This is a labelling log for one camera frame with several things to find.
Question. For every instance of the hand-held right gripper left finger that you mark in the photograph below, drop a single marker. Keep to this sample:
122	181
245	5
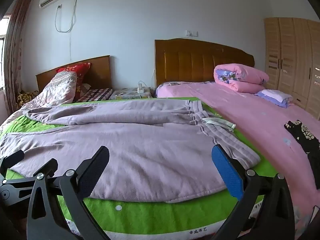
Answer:
96	165

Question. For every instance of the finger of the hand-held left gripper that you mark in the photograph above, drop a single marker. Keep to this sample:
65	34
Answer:
48	166
12	160

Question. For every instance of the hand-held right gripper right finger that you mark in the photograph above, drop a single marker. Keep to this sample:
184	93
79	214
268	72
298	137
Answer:
226	172

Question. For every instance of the lilac pants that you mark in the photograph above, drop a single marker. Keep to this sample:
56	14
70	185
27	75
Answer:
150	150

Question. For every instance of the pink bed sheet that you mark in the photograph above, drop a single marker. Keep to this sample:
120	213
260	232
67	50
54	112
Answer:
250	130

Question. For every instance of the yellow brown blanket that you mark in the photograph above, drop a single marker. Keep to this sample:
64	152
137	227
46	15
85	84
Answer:
26	98

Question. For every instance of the checkered pillow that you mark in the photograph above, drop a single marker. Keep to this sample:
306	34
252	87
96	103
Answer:
96	94

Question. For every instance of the green printed blanket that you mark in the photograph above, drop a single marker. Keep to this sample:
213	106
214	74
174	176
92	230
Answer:
150	217

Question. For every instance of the patterned grey pink pillow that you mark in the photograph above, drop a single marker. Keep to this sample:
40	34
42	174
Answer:
57	90

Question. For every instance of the nightstand with floral cloth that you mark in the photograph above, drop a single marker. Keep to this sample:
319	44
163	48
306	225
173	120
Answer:
127	93

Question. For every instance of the black patterned cloth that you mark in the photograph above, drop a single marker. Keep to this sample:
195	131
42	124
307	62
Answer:
302	135

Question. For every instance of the white charger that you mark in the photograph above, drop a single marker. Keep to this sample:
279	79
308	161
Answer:
140	88

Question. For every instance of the red floral pillow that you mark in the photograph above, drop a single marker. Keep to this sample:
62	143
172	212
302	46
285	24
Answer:
80	75

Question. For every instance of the plain wooden headboard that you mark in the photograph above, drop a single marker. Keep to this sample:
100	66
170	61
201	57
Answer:
100	70

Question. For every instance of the folded pink quilt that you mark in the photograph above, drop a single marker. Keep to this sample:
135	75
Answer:
245	78

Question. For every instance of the window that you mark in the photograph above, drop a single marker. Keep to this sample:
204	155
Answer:
3	55

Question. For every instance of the padded brown headboard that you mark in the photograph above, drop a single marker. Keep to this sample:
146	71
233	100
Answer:
190	62

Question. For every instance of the light wooden wardrobe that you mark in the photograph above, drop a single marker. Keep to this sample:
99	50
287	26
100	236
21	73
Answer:
295	60

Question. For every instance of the white wall socket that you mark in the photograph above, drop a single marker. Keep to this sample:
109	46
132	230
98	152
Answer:
192	33

